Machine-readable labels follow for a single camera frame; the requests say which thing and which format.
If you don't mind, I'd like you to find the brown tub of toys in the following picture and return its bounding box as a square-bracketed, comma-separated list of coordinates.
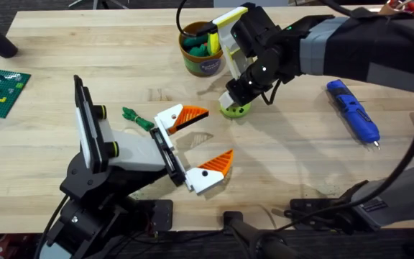
[178, 20, 226, 78]

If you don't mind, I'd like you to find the wrist upright plate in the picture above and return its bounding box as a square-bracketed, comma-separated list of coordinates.
[73, 74, 108, 174]
[212, 6, 255, 82]

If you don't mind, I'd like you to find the thin black cable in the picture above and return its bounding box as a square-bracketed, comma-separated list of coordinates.
[175, 0, 215, 39]

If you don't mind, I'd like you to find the green vegetable toy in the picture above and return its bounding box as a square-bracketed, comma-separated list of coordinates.
[121, 106, 155, 132]

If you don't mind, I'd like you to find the black camera pole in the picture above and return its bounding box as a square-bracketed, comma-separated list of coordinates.
[223, 211, 301, 259]

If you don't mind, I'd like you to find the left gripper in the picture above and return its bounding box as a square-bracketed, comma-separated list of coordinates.
[60, 104, 236, 202]

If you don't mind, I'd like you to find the grey chair base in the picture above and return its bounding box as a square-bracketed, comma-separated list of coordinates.
[68, 0, 129, 10]

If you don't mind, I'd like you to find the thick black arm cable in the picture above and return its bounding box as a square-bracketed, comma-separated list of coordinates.
[275, 10, 414, 235]

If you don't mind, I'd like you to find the green disc with holes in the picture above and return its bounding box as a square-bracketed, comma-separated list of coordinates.
[220, 101, 253, 119]

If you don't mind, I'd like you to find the blue electric screwdriver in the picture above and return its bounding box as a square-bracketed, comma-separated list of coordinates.
[326, 79, 382, 151]

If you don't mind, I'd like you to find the green board with blocks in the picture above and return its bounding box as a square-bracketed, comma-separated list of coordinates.
[0, 67, 32, 122]

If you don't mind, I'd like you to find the right wrist upright plate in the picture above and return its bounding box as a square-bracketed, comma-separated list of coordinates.
[212, 6, 255, 82]

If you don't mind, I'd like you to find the left wrist upright plate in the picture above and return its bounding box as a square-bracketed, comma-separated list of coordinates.
[73, 74, 108, 174]

